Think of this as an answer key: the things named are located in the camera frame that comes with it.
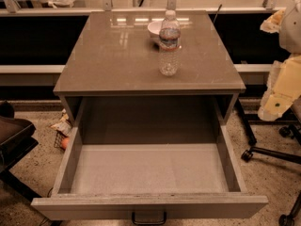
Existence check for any clear plastic water bottle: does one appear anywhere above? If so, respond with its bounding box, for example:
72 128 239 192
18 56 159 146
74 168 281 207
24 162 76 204
159 10 181 76

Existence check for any metal shelf rail frame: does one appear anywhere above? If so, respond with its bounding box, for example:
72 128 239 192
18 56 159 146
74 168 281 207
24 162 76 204
0 0 301 17

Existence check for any grey cabinet with glossy top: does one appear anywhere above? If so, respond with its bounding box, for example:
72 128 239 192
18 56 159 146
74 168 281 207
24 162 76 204
54 10 246 119

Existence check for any dark chair at left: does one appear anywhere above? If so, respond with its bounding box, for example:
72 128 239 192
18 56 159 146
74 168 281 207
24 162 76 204
0 101 40 202

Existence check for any black drawer handle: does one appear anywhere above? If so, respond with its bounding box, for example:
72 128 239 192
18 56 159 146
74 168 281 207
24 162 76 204
131 212 167 226

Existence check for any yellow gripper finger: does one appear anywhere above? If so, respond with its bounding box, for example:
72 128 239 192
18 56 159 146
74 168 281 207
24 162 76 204
260 9 285 33
258 54 301 121

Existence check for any open grey top drawer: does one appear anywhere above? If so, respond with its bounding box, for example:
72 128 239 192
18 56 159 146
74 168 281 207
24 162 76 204
30 95 269 221

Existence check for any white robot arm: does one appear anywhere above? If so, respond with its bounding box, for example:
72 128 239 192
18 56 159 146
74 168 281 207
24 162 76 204
258 0 301 121

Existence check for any wire basket with snacks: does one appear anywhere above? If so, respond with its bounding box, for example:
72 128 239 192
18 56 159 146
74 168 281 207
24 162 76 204
51 109 72 151

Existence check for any white ceramic bowl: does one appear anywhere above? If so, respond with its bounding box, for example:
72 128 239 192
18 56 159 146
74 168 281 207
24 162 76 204
148 21 162 38

